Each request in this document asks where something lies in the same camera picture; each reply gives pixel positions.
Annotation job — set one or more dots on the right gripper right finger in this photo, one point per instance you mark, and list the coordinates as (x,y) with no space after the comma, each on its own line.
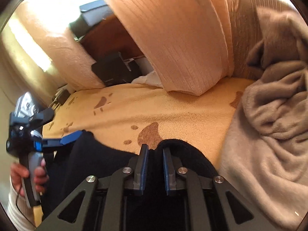
(210,203)

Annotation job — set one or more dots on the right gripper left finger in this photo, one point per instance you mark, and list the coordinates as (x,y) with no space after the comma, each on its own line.
(99,204)

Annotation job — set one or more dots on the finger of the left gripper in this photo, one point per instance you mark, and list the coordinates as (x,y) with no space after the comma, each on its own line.
(57,143)
(40,119)

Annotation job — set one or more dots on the black knit sweater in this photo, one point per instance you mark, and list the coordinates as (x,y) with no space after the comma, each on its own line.
(87,156)

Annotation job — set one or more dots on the person's left hand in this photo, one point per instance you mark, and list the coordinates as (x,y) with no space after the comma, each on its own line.
(18,172)

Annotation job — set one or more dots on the black charger adapter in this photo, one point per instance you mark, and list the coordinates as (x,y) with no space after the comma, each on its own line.
(60,97)

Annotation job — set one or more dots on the cream lace curtain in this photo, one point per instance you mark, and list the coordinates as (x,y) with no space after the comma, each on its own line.
(39,52)

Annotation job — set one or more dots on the cream ribbed left sleeve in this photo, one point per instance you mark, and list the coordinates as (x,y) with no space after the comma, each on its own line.
(19,213)

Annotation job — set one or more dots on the taupe knit sweater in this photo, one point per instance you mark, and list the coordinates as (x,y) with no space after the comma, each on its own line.
(264,154)

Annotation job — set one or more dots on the black box beside bed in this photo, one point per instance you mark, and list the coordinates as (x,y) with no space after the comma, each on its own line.
(113,70)

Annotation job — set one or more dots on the orange paw print blanket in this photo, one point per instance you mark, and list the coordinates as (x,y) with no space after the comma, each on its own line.
(124,117)

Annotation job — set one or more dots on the wooden nightstand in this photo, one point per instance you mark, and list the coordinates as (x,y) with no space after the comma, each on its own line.
(110,36)

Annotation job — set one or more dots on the dark box on nightstand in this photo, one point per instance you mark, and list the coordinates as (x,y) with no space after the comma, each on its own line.
(90,15)

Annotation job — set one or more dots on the white cloth by nightstand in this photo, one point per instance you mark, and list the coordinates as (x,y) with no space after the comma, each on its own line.
(151,79)

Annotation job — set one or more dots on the orange woven curtain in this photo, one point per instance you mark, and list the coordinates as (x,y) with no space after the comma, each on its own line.
(187,42)

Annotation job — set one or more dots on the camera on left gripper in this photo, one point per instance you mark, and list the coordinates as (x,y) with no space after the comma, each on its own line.
(25,106)

